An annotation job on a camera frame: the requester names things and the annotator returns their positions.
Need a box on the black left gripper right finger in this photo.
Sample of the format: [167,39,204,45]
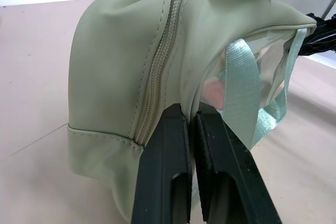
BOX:
[192,103,282,224]

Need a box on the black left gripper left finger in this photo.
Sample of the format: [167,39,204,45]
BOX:
[130,104,193,224]

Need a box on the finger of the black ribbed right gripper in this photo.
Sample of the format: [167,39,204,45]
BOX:
[287,12,336,57]

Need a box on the light green zip pouch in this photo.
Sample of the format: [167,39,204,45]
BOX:
[67,0,317,224]

